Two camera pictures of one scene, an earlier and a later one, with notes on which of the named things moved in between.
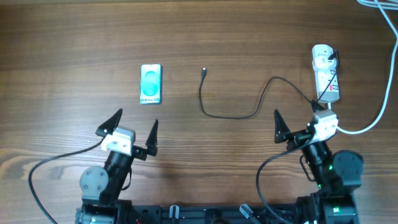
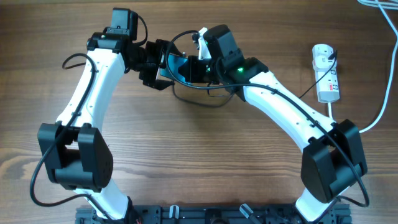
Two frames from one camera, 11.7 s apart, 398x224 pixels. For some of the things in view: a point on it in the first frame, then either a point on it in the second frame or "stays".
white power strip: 326,73 stays
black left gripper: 140,153 -> 160,47
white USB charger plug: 322,63 stays
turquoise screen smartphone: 150,83 -> 170,69
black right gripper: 283,134 -> 193,76
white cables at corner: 382,4 stays
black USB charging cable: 315,102 -> 209,94
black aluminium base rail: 214,214 stays
